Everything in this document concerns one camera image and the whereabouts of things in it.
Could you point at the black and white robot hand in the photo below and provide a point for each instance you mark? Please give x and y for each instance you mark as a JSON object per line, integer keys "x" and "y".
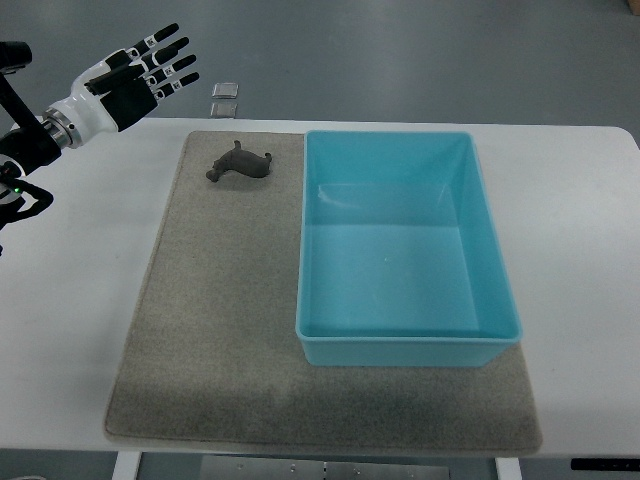
{"x": 121, "y": 89}

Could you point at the brown toy hippo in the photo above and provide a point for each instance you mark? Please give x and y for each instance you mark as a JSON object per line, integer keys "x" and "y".
{"x": 241, "y": 161}

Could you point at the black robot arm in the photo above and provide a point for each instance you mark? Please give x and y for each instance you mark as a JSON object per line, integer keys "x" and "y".
{"x": 24, "y": 149}

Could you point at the blue plastic box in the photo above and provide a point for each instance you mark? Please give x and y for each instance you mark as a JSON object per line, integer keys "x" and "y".
{"x": 400, "y": 264}

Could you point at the upper metal floor plate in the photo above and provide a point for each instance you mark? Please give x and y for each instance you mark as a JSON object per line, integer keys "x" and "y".
{"x": 225, "y": 90}

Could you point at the grey felt mat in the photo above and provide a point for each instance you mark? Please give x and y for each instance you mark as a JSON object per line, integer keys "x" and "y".
{"x": 213, "y": 359}

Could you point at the white left table leg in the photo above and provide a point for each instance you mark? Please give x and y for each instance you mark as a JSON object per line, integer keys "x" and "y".
{"x": 127, "y": 465}

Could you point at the white table leg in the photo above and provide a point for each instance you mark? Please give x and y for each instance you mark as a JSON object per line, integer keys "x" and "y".
{"x": 508, "y": 469}
{"x": 127, "y": 465}

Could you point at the metal table crossbar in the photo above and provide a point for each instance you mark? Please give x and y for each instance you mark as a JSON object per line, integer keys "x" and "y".
{"x": 227, "y": 467}

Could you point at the white right table leg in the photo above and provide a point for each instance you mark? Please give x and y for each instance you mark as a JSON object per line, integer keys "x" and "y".
{"x": 508, "y": 469}

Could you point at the black table control panel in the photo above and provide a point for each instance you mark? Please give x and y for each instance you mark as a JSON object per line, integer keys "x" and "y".
{"x": 605, "y": 464}

